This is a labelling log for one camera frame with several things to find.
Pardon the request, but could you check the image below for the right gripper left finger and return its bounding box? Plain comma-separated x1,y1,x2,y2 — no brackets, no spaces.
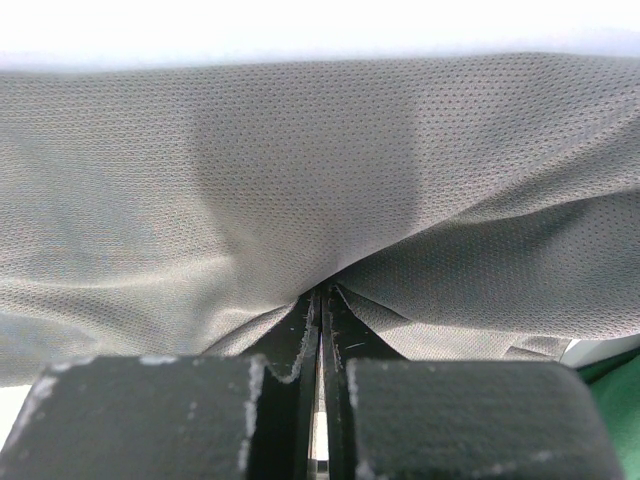
1,292,320,479

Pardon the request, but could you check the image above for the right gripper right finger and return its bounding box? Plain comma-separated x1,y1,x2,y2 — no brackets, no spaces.
321,285,624,479

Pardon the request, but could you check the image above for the grey t shirt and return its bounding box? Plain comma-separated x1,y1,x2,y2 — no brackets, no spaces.
1,54,639,386

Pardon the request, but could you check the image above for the green folded t shirt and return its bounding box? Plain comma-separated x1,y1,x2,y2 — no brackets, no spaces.
578,349,640,479

